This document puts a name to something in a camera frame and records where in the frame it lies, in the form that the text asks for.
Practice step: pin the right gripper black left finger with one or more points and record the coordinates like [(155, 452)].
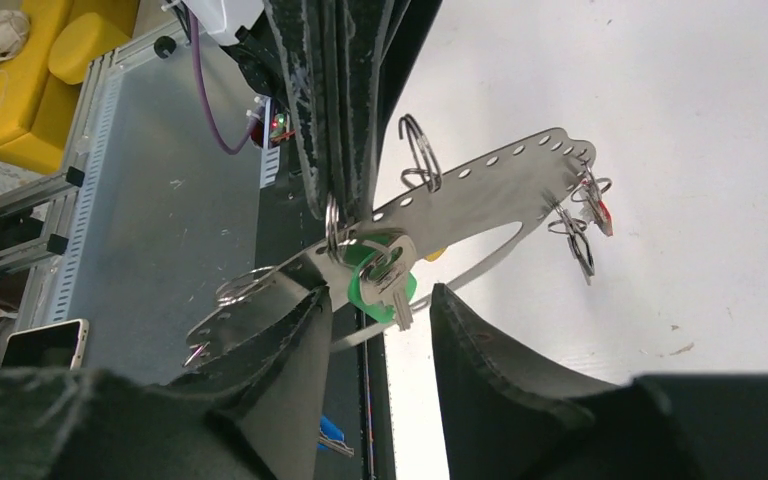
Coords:
[(252, 413)]

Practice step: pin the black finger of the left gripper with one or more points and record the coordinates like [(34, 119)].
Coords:
[(399, 35), (331, 53)]

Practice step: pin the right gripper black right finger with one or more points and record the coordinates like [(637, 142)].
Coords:
[(508, 412)]

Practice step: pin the blue tagged key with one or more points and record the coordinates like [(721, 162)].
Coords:
[(332, 438)]

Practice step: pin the yellow tagged key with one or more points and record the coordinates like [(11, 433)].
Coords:
[(435, 255)]

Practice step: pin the green tagged key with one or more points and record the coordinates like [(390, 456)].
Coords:
[(381, 284)]

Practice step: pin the black tagged key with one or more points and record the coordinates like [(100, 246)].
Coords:
[(581, 251)]

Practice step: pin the red tagged key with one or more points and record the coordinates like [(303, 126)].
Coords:
[(596, 212)]

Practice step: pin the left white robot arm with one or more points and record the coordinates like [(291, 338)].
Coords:
[(243, 31)]

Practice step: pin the white smartphone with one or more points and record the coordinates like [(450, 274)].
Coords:
[(58, 345)]

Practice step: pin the yellow sofa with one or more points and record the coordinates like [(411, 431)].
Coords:
[(40, 86)]

